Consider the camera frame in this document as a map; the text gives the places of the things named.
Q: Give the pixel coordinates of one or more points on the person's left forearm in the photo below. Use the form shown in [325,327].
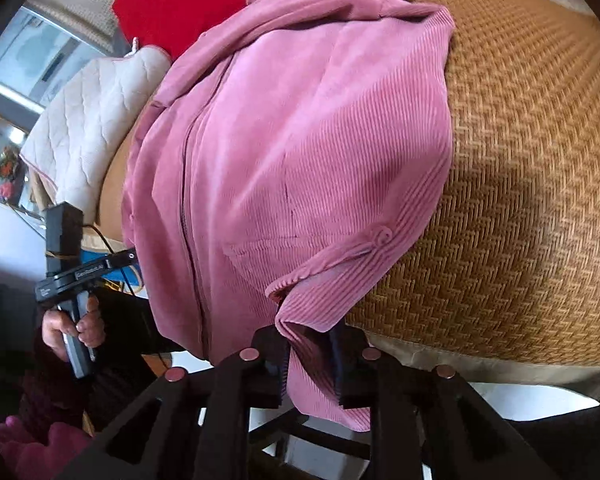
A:
[55,390]

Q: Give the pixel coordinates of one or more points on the flower bouquet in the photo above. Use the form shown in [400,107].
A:
[7,170]

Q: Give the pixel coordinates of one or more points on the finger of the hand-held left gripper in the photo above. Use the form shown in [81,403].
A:
[126,258]

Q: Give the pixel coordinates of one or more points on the woven bamboo sofa mat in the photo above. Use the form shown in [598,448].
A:
[520,185]

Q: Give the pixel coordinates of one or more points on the window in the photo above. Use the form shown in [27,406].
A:
[35,55]

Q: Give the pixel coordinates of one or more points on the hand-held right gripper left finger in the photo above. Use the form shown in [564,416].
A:
[262,355]

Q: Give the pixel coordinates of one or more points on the person's left hand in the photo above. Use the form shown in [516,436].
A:
[91,325]

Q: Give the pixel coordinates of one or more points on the red blanket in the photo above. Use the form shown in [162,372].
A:
[190,5]

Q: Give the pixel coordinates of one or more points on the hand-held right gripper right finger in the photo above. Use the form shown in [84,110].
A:
[352,375]

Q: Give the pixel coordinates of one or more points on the white quilted cushion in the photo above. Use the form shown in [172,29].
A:
[90,120]

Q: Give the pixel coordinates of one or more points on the person's dark clothing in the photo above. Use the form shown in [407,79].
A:
[135,325]

